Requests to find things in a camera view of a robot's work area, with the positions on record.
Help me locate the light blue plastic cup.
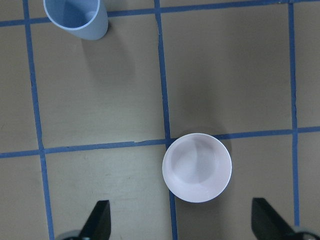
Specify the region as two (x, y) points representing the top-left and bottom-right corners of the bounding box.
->
(43, 0), (109, 41)

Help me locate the pink bowl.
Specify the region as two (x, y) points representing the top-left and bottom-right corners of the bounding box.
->
(162, 133), (232, 203)

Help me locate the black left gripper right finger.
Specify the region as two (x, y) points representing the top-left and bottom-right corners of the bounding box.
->
(251, 197), (295, 240)

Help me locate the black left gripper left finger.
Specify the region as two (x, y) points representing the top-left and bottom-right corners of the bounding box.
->
(78, 200), (111, 240)

